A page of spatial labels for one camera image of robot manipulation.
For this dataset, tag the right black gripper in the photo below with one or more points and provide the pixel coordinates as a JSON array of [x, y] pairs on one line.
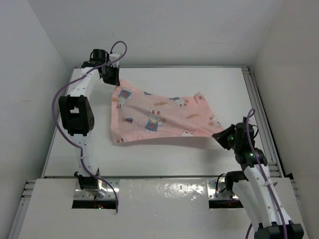
[[223, 137]]

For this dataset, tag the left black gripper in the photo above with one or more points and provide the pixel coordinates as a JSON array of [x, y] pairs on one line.
[[113, 80]]

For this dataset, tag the pink cartoon pillowcase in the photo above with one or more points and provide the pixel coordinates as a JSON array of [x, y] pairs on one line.
[[139, 115]]

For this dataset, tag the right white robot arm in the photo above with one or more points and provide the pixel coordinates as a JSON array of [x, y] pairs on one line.
[[254, 187]]

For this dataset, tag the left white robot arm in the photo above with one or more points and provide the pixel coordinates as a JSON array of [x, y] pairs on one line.
[[76, 114]]

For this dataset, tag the white front cover panel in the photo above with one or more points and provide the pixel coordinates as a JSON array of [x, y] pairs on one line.
[[148, 209]]

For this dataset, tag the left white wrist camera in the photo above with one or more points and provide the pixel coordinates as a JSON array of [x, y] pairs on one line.
[[114, 57]]

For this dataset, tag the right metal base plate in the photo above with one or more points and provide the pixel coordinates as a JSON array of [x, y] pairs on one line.
[[216, 190]]

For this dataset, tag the metal base plate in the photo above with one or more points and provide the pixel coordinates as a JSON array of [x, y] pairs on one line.
[[102, 194], [216, 190]]

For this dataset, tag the right aluminium rail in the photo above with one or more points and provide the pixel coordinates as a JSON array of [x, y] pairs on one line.
[[260, 118]]

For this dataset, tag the aluminium rail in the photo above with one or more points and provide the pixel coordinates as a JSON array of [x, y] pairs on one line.
[[260, 118], [22, 209]]

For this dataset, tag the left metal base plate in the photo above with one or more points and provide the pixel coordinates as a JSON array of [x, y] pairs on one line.
[[102, 194]]

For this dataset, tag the left aluminium rail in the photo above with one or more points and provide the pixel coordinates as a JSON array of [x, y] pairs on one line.
[[22, 209]]

